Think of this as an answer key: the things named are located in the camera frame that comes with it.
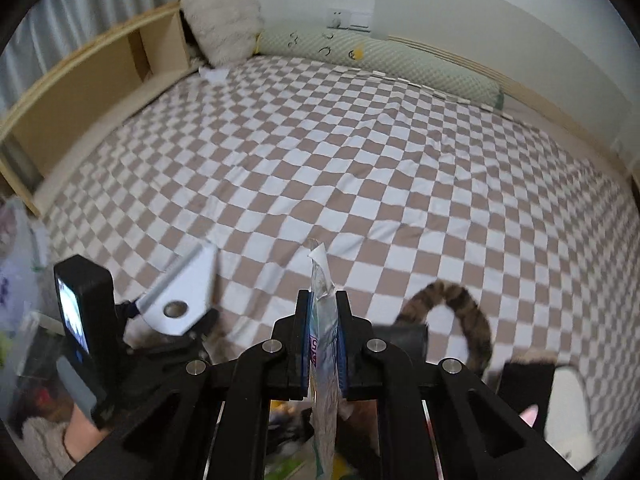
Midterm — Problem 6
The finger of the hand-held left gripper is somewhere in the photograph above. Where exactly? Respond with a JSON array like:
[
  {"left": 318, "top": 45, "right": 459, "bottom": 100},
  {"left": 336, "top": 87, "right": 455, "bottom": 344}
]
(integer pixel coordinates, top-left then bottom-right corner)
[
  {"left": 120, "top": 307, "right": 222, "bottom": 361},
  {"left": 116, "top": 299, "right": 151, "bottom": 333}
]

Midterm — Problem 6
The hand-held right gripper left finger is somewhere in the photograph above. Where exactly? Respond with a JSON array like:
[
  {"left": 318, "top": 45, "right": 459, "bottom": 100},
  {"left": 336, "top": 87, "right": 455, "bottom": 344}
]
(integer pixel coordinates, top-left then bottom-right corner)
[{"left": 62, "top": 290, "right": 312, "bottom": 480}]

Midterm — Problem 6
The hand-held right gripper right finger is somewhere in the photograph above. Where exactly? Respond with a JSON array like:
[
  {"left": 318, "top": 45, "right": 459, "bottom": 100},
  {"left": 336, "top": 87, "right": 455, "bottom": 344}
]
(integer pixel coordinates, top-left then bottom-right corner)
[{"left": 335, "top": 290, "right": 585, "bottom": 480}]

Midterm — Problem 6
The white triangular plastic tool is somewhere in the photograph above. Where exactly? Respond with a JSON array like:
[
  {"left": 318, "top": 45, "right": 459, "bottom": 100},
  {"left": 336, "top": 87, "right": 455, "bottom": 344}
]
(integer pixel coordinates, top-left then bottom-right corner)
[{"left": 134, "top": 242, "right": 219, "bottom": 337}]

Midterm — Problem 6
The clear plastic sachet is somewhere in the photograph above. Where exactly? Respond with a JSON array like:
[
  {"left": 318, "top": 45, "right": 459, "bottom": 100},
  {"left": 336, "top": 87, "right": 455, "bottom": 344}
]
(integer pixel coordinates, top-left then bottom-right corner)
[{"left": 307, "top": 239, "right": 348, "bottom": 480}]

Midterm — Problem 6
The clear plastic storage container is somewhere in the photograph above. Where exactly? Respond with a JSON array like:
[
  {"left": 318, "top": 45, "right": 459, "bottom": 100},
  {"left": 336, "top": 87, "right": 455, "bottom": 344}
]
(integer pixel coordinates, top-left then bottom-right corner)
[{"left": 0, "top": 195, "right": 68, "bottom": 411}]

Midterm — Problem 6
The person's left hand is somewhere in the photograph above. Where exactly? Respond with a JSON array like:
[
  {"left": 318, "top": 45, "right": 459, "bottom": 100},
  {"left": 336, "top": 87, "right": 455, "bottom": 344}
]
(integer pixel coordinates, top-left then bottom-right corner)
[{"left": 64, "top": 400, "right": 113, "bottom": 463}]

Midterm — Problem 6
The tabby cat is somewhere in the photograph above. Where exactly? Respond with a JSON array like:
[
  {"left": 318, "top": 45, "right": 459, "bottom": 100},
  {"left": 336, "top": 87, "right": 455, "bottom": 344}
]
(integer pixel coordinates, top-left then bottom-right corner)
[{"left": 207, "top": 282, "right": 558, "bottom": 456}]

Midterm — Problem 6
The wooden bedside shelf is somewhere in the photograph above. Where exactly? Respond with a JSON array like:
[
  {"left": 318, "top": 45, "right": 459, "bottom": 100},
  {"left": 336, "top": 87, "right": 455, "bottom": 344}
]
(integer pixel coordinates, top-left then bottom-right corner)
[{"left": 0, "top": 2, "right": 201, "bottom": 218}]

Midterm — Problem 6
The green long bolster pillow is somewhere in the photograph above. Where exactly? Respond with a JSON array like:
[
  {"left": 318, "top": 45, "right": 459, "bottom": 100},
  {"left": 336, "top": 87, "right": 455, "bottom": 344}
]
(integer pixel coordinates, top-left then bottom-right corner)
[{"left": 255, "top": 27, "right": 506, "bottom": 111}]

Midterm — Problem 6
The grey curtain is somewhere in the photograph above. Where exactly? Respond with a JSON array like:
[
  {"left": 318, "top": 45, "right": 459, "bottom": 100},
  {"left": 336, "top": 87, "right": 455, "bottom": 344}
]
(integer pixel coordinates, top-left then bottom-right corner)
[{"left": 0, "top": 0, "right": 183, "bottom": 126}]

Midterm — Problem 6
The fluffy white pillow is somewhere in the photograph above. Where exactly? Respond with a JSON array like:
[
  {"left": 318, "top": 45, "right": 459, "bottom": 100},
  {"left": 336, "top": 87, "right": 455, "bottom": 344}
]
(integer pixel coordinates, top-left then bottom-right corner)
[{"left": 180, "top": 0, "right": 265, "bottom": 68}]

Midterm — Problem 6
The white wall socket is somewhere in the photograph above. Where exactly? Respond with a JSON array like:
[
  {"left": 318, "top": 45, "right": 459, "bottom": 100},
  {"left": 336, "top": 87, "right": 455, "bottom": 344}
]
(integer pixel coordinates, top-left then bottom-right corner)
[{"left": 326, "top": 7, "right": 373, "bottom": 31}]

